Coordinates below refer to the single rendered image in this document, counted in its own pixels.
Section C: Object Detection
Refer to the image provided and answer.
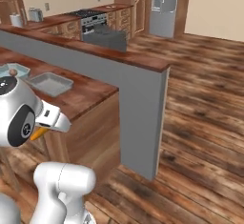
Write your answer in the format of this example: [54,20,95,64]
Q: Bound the tall wooden cupboard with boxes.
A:
[113,0,154,39]

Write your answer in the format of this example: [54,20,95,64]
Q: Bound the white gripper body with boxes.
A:
[45,112,72,133]

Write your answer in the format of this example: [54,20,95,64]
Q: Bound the wooden island counter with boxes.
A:
[0,46,121,174]

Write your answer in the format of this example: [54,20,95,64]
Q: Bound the grey bar counter wooden top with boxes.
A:
[0,23,172,182]

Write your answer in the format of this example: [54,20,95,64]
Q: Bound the silver toaster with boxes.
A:
[28,7,44,23]

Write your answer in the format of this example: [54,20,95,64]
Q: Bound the steel stove with oven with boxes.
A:
[66,9,110,41]

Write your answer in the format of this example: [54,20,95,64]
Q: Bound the pale blue tupperware container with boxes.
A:
[0,62,31,80]

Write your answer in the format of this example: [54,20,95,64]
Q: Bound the wooden base cupboards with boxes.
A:
[25,3,133,42]

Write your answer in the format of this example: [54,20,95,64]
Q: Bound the orange carrot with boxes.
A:
[30,126,51,142]

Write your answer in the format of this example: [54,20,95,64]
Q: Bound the grey fridge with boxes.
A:
[149,0,181,39]

